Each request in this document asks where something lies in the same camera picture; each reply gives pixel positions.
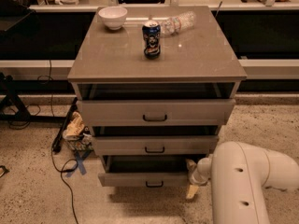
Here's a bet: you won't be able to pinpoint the grey top drawer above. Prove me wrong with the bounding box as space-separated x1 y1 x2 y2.
77 99 235 127

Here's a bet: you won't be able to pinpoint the grey bottom drawer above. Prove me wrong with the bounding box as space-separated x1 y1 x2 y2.
97 154 206 189

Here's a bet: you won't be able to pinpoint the black stand legs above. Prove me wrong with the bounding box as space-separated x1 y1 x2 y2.
0 73 66 123

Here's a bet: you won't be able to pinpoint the white ceramic bowl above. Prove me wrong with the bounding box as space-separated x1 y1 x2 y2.
98 7 128 30

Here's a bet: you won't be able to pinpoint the black power strip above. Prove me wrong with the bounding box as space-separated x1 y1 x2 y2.
51 98 77 153

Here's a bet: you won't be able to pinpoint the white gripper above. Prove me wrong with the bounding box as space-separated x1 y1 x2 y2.
186 159 208 200

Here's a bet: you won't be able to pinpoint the clear plastic bottle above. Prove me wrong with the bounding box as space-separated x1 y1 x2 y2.
160 11 196 35

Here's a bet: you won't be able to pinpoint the grey drawer cabinet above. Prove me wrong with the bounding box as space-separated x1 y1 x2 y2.
66 5 248 161

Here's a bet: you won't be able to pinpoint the grey middle drawer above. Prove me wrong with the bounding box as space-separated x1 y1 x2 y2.
92 135 219 155

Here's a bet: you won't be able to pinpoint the blue tape cross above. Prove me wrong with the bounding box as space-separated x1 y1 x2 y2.
65 150 92 177

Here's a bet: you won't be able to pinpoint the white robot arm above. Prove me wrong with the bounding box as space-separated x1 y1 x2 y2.
186 141 299 224

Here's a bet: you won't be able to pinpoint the blue soda can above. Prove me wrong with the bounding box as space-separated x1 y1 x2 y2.
142 20 161 59

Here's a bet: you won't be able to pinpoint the grey drawer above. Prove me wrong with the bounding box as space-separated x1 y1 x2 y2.
77 99 235 127
92 135 219 155
97 154 206 189

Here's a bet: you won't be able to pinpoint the black floor cable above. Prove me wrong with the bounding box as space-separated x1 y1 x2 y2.
50 143 79 224

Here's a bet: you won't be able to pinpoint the crumpled snack bags box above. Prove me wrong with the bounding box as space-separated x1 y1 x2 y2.
63 111 93 151

